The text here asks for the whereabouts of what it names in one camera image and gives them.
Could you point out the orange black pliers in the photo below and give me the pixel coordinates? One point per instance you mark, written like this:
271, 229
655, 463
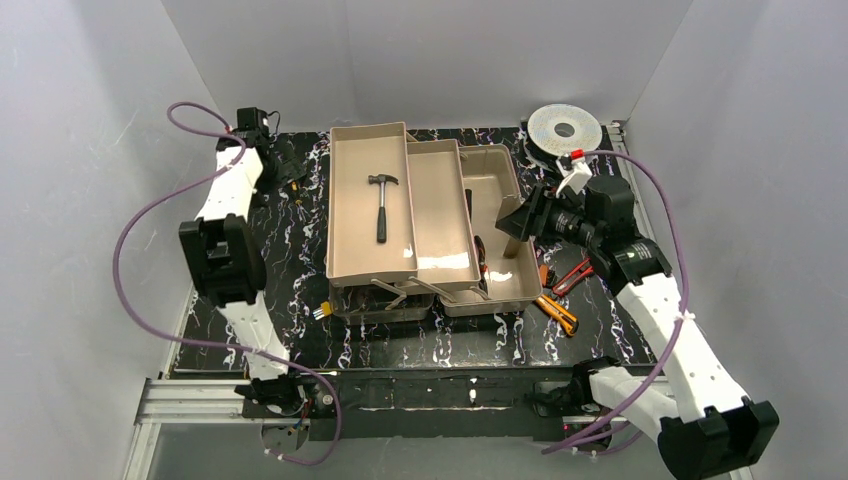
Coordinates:
481, 261

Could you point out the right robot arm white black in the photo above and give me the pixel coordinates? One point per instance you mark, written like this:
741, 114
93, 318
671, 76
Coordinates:
702, 421

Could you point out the white tape roll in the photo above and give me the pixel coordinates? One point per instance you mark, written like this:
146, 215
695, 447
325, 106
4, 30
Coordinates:
554, 130

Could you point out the orange utility knife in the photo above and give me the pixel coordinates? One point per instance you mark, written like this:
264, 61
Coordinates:
567, 321

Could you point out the red utility knife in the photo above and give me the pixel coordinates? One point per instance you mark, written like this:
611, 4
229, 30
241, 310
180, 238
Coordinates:
568, 282

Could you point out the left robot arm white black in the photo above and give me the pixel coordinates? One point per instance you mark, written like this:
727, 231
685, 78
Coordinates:
225, 261

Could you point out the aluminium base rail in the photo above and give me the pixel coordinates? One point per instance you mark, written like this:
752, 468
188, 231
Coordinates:
205, 398

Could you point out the beige plastic tool box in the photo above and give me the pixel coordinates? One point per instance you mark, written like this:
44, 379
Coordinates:
429, 256

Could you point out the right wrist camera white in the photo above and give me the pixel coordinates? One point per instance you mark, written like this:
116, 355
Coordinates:
575, 173

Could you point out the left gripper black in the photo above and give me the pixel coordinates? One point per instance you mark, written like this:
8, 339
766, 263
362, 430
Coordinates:
289, 170

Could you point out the black handled claw hammer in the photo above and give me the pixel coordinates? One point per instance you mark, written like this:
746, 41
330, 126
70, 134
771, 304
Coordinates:
381, 180

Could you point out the black mounting plate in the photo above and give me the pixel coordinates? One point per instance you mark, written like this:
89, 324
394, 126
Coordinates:
534, 402

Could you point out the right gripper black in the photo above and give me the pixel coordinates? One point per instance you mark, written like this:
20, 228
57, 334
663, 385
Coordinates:
534, 216

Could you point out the yellow hex key set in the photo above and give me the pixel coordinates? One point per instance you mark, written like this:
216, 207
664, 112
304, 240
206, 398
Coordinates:
325, 309

